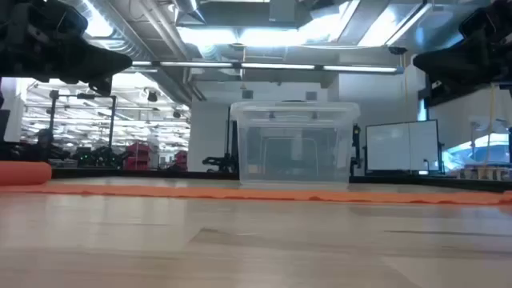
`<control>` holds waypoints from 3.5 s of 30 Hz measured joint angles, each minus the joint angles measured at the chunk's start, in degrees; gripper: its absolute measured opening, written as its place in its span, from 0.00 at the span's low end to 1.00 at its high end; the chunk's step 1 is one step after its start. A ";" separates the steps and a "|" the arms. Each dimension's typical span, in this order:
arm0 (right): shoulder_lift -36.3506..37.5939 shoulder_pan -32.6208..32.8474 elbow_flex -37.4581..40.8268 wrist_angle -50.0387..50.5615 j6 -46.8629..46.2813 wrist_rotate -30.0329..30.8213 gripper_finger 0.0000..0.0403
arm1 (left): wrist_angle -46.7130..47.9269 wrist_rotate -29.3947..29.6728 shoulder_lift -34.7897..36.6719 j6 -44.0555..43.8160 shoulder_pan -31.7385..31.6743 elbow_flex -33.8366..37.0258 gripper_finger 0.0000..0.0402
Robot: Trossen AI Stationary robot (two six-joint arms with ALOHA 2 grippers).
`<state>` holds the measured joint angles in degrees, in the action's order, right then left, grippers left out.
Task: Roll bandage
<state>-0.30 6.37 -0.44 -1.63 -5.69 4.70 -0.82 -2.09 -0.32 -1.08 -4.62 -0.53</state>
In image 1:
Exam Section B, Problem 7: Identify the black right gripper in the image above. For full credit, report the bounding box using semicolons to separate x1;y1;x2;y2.
413;0;512;95

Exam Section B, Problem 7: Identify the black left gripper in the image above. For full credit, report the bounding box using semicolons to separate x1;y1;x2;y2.
0;0;133;97

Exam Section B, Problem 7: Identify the orange elastic bandage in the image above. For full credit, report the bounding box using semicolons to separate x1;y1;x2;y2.
0;161;512;206

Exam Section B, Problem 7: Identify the clear lid with black handle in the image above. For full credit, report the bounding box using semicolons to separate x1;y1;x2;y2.
230;100;361;124

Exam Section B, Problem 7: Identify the background robot with green lights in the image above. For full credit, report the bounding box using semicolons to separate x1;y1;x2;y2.
71;146;133;169

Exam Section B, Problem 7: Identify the large red bin stack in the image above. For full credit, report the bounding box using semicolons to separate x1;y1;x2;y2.
124;142;154;171

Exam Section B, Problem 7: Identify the black monitor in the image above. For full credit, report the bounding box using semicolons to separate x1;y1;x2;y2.
0;110;11;143

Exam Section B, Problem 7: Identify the small red bin stack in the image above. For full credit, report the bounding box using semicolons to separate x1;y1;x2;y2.
174;150;189;171

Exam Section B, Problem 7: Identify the long LED light bar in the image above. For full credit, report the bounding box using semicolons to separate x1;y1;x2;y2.
130;59;405;76

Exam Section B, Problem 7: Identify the clear plastic storage box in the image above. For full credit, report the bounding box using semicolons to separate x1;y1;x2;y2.
238;116;354;190

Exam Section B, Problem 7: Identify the black background gantry frame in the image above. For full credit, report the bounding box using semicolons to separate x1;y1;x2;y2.
47;90;118;161

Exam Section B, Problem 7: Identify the white board with black frame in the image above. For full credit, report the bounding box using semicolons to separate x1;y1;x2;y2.
365;118;442;174

